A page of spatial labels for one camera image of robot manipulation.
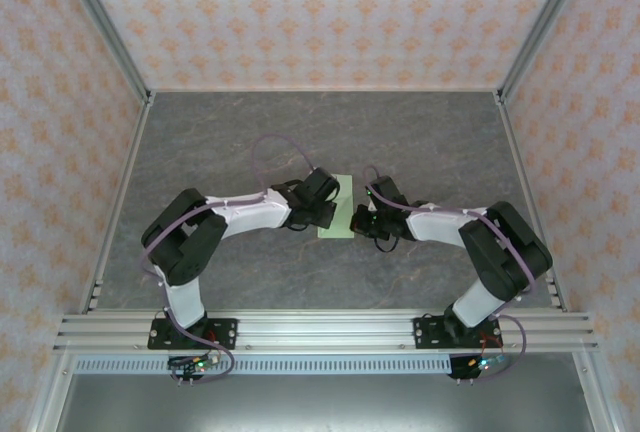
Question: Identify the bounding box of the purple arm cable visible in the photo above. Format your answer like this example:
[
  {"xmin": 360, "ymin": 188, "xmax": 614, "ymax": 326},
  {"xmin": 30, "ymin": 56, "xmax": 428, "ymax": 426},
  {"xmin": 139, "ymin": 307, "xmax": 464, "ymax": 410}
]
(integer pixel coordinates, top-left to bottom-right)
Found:
[
  {"xmin": 361, "ymin": 165, "xmax": 540, "ymax": 383},
  {"xmin": 140, "ymin": 134, "xmax": 317, "ymax": 386}
]

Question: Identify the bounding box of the light green paper sheet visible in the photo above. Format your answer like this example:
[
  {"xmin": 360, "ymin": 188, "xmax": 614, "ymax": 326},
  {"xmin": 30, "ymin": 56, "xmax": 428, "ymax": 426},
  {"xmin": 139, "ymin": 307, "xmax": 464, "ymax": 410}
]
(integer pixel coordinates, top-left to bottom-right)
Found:
[{"xmin": 317, "ymin": 173, "xmax": 357, "ymax": 241}]

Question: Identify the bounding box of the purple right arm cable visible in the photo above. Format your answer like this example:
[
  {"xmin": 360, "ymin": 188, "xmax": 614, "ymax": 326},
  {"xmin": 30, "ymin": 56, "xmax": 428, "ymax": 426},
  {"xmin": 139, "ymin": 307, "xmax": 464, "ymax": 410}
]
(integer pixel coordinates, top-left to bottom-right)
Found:
[{"xmin": 361, "ymin": 165, "xmax": 540, "ymax": 383}]

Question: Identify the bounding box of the grey slotted cable duct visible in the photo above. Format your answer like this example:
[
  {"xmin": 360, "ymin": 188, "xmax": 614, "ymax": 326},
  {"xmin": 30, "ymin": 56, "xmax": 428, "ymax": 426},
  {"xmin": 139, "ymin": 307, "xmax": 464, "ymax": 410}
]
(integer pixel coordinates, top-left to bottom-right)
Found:
[{"xmin": 72, "ymin": 355, "xmax": 454, "ymax": 374}]

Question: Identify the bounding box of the grey metal panel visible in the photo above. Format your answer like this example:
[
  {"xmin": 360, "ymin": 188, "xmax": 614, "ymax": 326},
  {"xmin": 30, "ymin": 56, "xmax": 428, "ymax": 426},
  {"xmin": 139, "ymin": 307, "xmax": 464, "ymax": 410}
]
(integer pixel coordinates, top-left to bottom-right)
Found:
[{"xmin": 52, "ymin": 373, "xmax": 594, "ymax": 432}]

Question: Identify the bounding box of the aluminium side rail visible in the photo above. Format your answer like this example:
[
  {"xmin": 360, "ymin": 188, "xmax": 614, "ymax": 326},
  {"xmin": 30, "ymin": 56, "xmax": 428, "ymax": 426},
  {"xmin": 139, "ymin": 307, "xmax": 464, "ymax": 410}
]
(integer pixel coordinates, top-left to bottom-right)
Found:
[
  {"xmin": 77, "ymin": 94, "xmax": 156, "ymax": 314},
  {"xmin": 492, "ymin": 91, "xmax": 569, "ymax": 314}
]

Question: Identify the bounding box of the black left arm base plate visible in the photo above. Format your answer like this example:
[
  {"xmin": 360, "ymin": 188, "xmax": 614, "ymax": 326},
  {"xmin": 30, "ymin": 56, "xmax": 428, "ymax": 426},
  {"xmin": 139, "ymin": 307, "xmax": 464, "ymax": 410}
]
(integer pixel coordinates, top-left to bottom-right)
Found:
[{"xmin": 147, "ymin": 318, "xmax": 238, "ymax": 351}]

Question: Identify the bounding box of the aluminium cross beam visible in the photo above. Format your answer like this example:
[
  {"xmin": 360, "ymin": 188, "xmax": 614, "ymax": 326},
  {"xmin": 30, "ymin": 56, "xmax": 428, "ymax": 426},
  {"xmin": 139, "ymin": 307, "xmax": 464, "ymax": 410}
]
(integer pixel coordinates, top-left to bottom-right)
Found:
[{"xmin": 52, "ymin": 309, "xmax": 600, "ymax": 354}]

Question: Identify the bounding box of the small controller circuit board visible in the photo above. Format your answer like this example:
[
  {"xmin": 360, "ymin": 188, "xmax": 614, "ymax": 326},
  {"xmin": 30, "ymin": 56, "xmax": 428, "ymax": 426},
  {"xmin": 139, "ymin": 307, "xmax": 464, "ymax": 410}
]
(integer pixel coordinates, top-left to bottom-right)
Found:
[
  {"xmin": 167, "ymin": 353, "xmax": 222, "ymax": 387},
  {"xmin": 448, "ymin": 351, "xmax": 510, "ymax": 384}
]

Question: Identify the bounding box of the aluminium frame post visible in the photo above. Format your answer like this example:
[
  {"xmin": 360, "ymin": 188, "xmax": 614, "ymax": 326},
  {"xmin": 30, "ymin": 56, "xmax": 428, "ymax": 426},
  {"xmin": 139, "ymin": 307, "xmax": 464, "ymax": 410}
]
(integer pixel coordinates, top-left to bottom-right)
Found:
[
  {"xmin": 52, "ymin": 0, "xmax": 155, "ymax": 106},
  {"xmin": 493, "ymin": 0, "xmax": 597, "ymax": 106}
]

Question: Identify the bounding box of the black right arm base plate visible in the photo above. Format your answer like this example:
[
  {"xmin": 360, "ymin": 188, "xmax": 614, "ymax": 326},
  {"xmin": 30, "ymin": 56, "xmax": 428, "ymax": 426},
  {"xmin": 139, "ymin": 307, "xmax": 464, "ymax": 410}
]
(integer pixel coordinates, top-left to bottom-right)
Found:
[{"xmin": 412, "ymin": 316, "xmax": 503, "ymax": 351}]

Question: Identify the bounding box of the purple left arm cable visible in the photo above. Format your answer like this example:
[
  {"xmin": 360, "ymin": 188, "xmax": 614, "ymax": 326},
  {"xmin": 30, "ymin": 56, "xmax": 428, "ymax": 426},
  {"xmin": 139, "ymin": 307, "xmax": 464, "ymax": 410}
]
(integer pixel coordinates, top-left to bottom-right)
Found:
[{"xmin": 140, "ymin": 134, "xmax": 317, "ymax": 386}]

